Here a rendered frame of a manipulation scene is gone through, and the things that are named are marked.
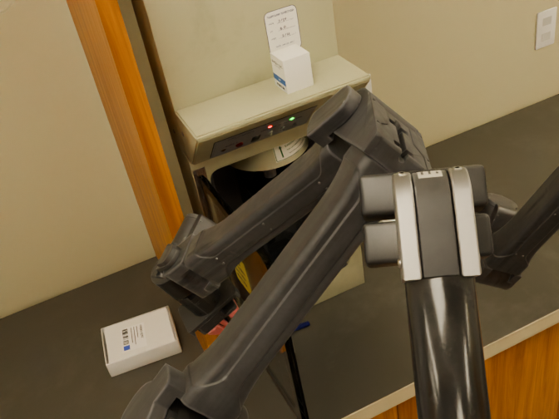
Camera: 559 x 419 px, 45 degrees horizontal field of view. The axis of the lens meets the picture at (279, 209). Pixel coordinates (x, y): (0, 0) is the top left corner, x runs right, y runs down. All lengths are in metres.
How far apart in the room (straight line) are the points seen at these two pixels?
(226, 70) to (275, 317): 0.61
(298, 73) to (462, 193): 0.71
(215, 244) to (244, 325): 0.24
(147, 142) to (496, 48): 1.28
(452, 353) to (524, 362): 1.19
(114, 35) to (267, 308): 0.50
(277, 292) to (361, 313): 0.86
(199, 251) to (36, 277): 0.93
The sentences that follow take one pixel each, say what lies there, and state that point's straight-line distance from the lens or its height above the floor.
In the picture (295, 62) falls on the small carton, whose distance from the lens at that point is 1.13.
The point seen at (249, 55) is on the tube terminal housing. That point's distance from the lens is 1.18.
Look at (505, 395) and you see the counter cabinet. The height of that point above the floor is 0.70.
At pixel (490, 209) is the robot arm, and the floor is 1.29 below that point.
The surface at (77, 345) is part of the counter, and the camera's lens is 1.64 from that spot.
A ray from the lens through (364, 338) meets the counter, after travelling 1.46.
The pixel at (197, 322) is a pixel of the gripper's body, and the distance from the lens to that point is 1.09.
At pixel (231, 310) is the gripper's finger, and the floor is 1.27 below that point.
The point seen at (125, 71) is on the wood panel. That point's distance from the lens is 1.03.
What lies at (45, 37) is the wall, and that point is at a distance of 1.54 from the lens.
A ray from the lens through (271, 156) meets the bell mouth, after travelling 1.30.
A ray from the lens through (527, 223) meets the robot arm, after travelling 1.07.
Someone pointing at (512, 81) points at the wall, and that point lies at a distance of 2.19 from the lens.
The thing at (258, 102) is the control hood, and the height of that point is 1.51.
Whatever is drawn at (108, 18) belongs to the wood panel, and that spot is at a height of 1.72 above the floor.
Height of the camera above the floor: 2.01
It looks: 36 degrees down
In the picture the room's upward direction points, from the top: 11 degrees counter-clockwise
